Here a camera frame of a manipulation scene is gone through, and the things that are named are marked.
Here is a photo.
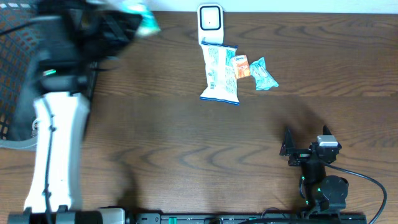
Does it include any white blue snack bag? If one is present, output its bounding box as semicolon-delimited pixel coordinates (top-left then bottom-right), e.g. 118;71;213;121
200;41;239;105

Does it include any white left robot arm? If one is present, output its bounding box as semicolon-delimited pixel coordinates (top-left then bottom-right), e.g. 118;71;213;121
8;1;143;223

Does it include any grey plastic mesh basket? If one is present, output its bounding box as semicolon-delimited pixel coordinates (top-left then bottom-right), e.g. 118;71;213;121
1;1;39;151

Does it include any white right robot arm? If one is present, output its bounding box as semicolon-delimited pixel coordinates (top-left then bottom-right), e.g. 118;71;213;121
279;126;349;218

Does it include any orange tissue pack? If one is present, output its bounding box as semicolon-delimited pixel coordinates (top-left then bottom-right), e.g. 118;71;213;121
231;55;251;79

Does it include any white barcode scanner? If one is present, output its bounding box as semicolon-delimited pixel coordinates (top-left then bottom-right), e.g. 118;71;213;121
197;3;224;44

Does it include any small green white carton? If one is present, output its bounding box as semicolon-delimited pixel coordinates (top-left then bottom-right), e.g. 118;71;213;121
123;0;161;38

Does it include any teal packet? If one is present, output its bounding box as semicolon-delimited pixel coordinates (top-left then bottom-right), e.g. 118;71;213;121
249;57;279;91

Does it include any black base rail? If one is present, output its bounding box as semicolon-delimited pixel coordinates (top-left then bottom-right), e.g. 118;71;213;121
125;213;367;224

